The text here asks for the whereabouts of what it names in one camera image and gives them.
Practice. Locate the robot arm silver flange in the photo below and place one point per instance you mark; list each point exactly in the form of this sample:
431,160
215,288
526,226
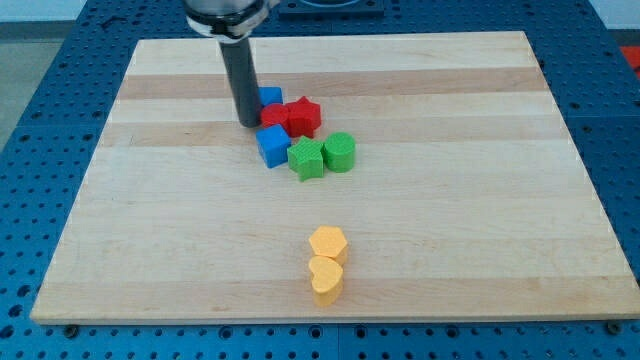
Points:
227,20

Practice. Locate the blue triangle block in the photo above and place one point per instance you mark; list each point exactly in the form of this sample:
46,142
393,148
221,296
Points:
270,95

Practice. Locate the green star block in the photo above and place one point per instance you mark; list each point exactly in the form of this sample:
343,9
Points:
305,158

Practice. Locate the green cylinder block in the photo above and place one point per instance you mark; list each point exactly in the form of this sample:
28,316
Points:
339,152

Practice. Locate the blue cube block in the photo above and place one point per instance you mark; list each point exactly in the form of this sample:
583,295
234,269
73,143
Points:
273,143

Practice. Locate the yellow hexagon block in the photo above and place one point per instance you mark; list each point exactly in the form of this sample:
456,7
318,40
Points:
331,242

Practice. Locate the red star block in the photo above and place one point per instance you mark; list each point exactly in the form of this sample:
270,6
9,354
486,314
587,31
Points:
304,117

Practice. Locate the red cylinder block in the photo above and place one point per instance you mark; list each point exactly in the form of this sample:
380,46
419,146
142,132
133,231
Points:
274,114

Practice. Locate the yellow heart block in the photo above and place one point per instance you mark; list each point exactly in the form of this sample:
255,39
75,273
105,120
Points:
326,280

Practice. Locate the light wooden board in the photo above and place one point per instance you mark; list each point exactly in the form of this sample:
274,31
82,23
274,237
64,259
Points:
468,200

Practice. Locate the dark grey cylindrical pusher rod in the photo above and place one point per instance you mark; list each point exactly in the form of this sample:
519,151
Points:
238,61

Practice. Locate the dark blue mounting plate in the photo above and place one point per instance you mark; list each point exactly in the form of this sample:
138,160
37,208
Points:
320,9

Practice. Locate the red object at edge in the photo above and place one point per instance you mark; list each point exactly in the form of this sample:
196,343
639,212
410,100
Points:
632,55

